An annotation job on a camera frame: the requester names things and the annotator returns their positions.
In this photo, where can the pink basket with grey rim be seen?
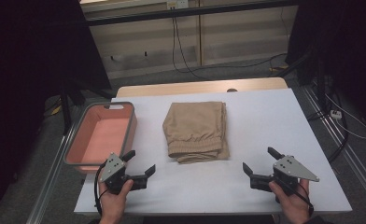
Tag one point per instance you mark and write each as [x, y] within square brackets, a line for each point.
[101, 137]

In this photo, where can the white wall socket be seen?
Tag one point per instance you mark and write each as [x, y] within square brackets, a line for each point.
[177, 4]

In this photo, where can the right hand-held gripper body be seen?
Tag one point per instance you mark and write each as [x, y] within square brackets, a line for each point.
[291, 169]

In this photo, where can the black horizontal bar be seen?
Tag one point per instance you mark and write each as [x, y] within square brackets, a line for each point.
[187, 12]

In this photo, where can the wooden table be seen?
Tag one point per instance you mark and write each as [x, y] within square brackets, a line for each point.
[178, 88]

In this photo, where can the black curtain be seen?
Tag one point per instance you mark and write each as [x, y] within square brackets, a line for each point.
[343, 46]
[31, 62]

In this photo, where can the white power strip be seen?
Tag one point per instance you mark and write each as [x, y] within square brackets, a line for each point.
[336, 114]

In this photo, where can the black metal stand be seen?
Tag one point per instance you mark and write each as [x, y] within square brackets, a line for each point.
[67, 105]

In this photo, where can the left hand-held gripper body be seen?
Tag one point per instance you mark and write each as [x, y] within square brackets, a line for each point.
[112, 166]

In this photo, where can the person's right hand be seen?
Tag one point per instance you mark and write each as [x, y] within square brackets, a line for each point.
[291, 207]

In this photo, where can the khaki pants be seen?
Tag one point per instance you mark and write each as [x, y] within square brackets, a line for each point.
[195, 130]

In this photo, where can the person's left hand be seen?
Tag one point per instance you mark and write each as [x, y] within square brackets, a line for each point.
[112, 205]

